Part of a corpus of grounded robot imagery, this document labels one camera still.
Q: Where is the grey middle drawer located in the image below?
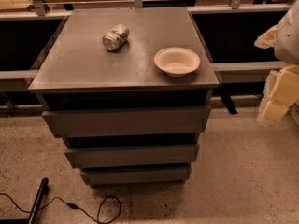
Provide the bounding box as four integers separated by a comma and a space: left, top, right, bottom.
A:
65, 144, 199, 169

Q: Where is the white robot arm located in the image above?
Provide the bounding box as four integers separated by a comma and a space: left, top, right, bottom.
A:
254, 1, 299, 125

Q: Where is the crushed soda can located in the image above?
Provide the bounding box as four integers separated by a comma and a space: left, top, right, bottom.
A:
102, 24, 129, 51

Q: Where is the black cable on floor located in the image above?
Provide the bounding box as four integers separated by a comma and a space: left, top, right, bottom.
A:
0, 192, 122, 224

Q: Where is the grey drawer cabinet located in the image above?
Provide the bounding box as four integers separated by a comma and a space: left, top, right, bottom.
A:
27, 7, 220, 189

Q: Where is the grey drawer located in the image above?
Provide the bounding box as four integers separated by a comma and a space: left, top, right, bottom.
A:
65, 144, 199, 169
80, 165, 191, 186
42, 105, 211, 138

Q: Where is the grey metal railing frame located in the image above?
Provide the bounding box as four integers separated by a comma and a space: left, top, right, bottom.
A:
1, 0, 296, 113

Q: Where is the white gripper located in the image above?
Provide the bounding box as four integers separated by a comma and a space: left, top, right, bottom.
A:
254, 25, 299, 121

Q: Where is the grey top drawer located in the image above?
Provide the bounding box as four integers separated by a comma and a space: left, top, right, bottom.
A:
42, 105, 211, 138

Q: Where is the white paper bowl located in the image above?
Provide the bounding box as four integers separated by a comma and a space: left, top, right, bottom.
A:
154, 47, 201, 77

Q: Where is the grey bottom drawer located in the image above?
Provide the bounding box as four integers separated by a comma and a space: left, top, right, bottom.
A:
80, 165, 191, 186

